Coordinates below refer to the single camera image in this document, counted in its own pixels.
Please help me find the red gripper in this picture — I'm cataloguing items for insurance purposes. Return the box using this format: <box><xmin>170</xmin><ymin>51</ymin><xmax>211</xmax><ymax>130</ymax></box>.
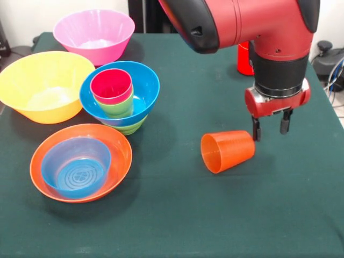
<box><xmin>244</xmin><ymin>78</ymin><xmax>312</xmax><ymax>142</ymax></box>

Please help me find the orange plastic cup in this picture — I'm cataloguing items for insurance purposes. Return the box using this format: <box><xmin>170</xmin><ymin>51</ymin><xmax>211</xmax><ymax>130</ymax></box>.
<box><xmin>200</xmin><ymin>130</ymin><xmax>256</xmax><ymax>174</ymax></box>

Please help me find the large smooth blue bowl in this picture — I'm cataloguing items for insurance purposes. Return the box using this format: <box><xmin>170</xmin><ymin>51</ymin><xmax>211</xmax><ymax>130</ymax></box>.
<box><xmin>78</xmin><ymin>60</ymin><xmax>161</xmax><ymax>127</ymax></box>

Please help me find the small green plastic bowl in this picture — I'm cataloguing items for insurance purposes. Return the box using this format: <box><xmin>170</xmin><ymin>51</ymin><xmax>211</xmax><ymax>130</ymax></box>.
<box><xmin>112</xmin><ymin>114</ymin><xmax>148</xmax><ymax>136</ymax></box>

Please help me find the orange-red plastic bowl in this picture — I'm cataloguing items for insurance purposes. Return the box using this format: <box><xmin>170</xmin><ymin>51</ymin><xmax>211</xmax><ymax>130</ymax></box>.
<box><xmin>30</xmin><ymin>123</ymin><xmax>133</xmax><ymax>204</ymax></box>

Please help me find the green plastic cup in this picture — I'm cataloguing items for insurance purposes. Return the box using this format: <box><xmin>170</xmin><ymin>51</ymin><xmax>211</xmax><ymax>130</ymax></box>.
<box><xmin>93</xmin><ymin>85</ymin><xmax>134</xmax><ymax>119</ymax></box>

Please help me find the magenta plastic cup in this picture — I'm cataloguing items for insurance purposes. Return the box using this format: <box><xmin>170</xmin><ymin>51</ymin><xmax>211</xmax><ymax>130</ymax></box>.
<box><xmin>90</xmin><ymin>68</ymin><xmax>133</xmax><ymax>105</ymax></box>

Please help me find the small ringed blue bowl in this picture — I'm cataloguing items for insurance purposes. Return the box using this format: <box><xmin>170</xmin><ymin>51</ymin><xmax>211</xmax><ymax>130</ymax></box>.
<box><xmin>40</xmin><ymin>137</ymin><xmax>112</xmax><ymax>199</ymax></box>

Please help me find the red plastic cup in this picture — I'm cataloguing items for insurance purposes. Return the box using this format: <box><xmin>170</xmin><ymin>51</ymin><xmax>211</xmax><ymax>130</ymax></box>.
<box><xmin>236</xmin><ymin>40</ymin><xmax>255</xmax><ymax>76</ymax></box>

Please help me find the dark green tablecloth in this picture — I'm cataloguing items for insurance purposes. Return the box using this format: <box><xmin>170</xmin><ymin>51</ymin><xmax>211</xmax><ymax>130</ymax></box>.
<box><xmin>0</xmin><ymin>32</ymin><xmax>344</xmax><ymax>258</ymax></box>

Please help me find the large pink plastic bowl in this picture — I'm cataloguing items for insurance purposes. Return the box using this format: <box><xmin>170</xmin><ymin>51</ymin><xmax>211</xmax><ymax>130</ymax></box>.
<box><xmin>53</xmin><ymin>9</ymin><xmax>136</xmax><ymax>67</ymax></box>

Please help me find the large yellow-orange plastic bowl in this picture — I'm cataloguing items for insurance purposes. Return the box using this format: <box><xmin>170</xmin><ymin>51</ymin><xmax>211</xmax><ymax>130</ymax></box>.
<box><xmin>0</xmin><ymin>51</ymin><xmax>96</xmax><ymax>125</ymax></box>

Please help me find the tangle of cables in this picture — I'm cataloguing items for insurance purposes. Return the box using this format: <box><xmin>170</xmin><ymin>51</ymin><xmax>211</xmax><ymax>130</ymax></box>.
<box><xmin>324</xmin><ymin>60</ymin><xmax>344</xmax><ymax>108</ymax></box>

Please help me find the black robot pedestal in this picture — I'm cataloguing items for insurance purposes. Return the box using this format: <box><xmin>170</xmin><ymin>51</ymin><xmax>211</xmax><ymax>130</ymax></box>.
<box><xmin>128</xmin><ymin>0</ymin><xmax>178</xmax><ymax>34</ymax></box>

